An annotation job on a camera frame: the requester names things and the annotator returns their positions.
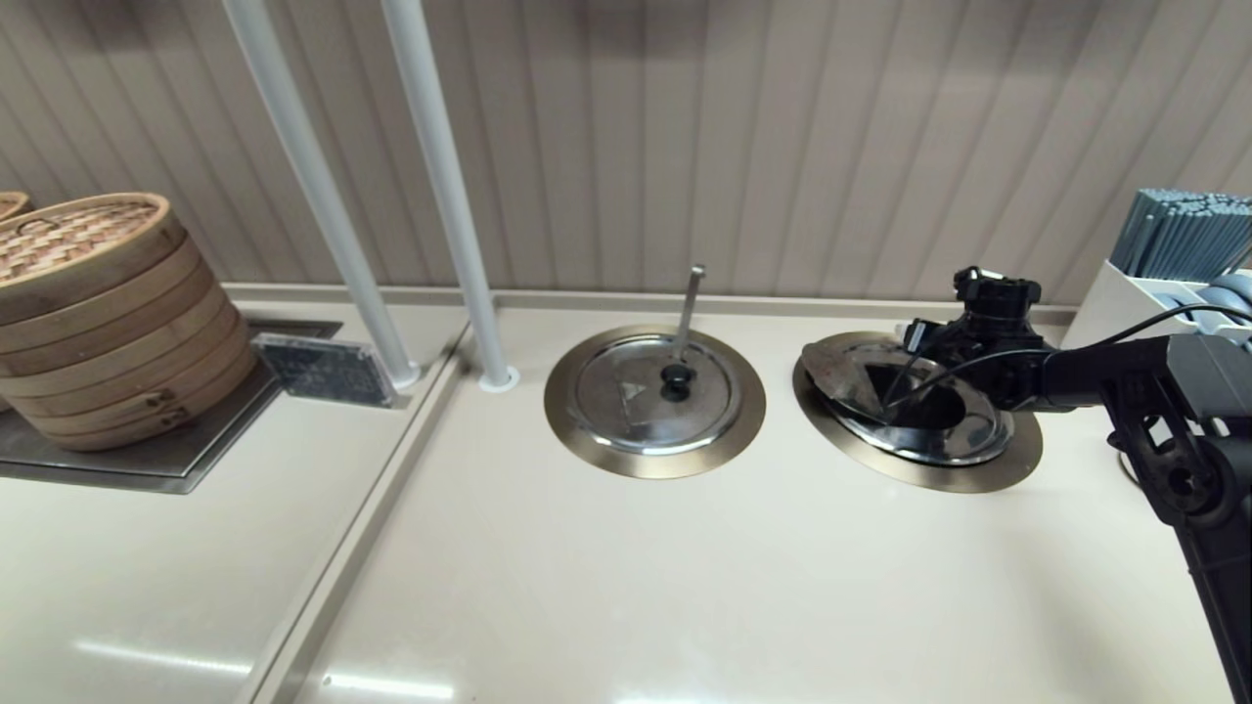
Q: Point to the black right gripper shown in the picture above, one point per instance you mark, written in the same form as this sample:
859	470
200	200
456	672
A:
998	367

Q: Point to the white utensil holder box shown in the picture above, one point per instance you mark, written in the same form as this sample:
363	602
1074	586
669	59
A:
1100	313

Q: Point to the steel soup pot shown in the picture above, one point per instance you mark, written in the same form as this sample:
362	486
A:
968	445

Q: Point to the dark acrylic label sign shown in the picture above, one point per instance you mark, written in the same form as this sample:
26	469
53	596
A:
323	372

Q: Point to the bamboo steamer stack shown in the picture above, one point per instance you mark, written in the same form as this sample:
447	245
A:
98	323
12	205

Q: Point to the grey-blue chopsticks bundle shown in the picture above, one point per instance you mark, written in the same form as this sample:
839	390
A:
1184	235

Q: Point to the steel steamer tray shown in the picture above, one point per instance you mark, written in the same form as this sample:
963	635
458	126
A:
196	469

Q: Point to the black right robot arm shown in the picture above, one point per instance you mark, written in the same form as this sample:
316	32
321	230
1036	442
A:
1203	489

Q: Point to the white metal pole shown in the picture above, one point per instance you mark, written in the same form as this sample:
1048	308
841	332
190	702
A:
313	176
445	176

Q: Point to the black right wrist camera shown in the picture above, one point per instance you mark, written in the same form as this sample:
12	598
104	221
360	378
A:
998	293

